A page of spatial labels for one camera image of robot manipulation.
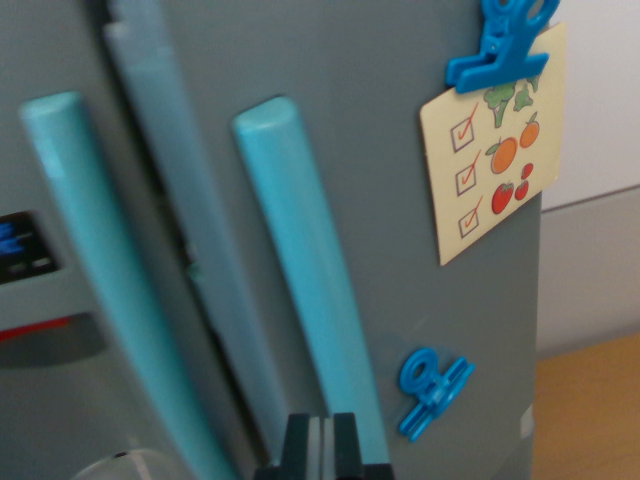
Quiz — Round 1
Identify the large blue clip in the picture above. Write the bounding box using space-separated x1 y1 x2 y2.
446 0 560 95

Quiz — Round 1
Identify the cream shopping list card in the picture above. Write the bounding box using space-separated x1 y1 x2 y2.
419 20 569 267

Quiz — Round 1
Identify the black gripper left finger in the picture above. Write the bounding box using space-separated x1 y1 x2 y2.
278 412 326 480

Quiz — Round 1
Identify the black temperature display panel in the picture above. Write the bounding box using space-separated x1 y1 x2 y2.
0 212 64 286

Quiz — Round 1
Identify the teal fridge door handle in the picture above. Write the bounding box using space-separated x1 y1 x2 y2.
232 97 391 480

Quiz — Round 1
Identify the grey freezer door with display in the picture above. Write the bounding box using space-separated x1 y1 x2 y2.
0 0 241 480

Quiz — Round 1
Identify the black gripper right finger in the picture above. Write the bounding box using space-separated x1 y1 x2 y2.
324 412 366 480

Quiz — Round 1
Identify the red dispenser lever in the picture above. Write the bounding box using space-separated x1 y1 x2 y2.
0 317 71 344

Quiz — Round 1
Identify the small blue clip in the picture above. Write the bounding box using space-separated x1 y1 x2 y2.
398 347 476 444

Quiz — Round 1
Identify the grey round dispenser knob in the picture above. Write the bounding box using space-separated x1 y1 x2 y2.
74 448 169 480

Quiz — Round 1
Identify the grey fridge door with logo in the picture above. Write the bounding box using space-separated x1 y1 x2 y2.
102 0 544 480

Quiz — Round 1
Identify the teal freezer door handle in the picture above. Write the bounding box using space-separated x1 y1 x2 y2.
18 91 236 480

